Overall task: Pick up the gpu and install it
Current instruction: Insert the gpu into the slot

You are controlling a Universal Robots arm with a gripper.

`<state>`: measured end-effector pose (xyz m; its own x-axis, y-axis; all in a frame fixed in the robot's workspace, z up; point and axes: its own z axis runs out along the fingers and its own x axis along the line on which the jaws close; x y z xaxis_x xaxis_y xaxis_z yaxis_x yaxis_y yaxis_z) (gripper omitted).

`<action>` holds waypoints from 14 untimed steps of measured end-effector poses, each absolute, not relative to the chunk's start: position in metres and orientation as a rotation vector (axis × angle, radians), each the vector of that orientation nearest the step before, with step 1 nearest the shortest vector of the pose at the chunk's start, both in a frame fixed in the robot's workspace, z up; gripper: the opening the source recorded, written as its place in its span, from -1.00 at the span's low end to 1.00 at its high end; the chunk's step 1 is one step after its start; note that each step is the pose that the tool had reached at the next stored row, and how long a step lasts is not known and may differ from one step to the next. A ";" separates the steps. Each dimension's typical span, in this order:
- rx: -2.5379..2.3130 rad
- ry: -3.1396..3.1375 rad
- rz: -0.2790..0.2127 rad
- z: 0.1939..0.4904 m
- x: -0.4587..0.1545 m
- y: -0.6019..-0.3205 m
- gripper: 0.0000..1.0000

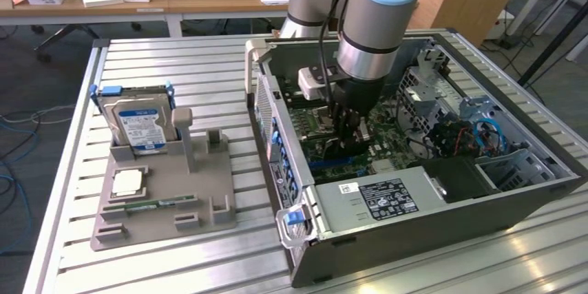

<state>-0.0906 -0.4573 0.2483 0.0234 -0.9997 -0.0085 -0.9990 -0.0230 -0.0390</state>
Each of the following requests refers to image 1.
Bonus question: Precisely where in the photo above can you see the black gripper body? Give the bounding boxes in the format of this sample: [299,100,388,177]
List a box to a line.
[332,78,386,118]

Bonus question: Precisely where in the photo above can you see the CPU socket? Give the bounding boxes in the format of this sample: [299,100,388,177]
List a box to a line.
[312,105,339,129]

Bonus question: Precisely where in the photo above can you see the green motherboard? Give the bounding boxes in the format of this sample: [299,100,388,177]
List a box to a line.
[275,76,442,185]

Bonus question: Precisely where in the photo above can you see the blue expansion slot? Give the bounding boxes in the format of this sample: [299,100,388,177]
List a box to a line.
[307,158,355,168]

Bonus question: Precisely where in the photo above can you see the perforated metal disk bay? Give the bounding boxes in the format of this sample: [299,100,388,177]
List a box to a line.
[398,45,466,129]

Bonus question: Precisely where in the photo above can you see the grey power supply with labels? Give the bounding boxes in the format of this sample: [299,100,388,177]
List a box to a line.
[315,166,450,233]

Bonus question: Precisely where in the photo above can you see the open grey PC case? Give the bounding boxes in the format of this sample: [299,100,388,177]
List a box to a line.
[244,30,588,288]

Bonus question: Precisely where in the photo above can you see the grey metal disk bay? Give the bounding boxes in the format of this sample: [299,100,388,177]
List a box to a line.
[475,149,560,192]

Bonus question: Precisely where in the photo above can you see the wooden cabinet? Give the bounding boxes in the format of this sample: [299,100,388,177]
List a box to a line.
[411,0,532,48]

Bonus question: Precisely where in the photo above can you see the grey plastic parts rack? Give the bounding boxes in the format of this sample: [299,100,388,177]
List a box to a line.
[91,107,239,252]

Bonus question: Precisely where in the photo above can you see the hard disk in blue carrier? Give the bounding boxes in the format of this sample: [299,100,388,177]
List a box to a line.
[90,82,183,154]

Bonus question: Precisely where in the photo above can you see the black slanted pole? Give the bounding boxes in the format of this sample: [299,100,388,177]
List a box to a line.
[516,0,588,87]

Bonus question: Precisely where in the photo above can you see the green RAM stick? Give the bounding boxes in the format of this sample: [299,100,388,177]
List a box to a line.
[104,196,196,211]

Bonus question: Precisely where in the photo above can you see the silver CPU chip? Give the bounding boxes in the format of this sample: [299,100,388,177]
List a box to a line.
[112,171,144,196]

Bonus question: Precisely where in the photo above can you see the black office chair base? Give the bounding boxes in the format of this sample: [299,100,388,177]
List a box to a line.
[31,23,100,63]

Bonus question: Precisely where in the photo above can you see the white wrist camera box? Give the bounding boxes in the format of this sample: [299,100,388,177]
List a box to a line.
[298,65,344,101]

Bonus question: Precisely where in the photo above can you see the black camera cable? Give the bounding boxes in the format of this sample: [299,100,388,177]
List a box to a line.
[318,0,354,109]

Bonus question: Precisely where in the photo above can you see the black plastic air duct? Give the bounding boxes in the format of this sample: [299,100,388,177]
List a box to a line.
[422,158,502,204]

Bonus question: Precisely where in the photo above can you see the silver case handle blue latch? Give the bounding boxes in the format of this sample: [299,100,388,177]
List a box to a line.
[274,202,319,249]

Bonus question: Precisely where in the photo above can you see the blue data wire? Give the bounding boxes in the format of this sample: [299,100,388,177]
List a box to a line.
[475,118,510,151]

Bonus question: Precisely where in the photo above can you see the blue floor cable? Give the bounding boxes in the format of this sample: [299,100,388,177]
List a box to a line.
[0,159,30,257]

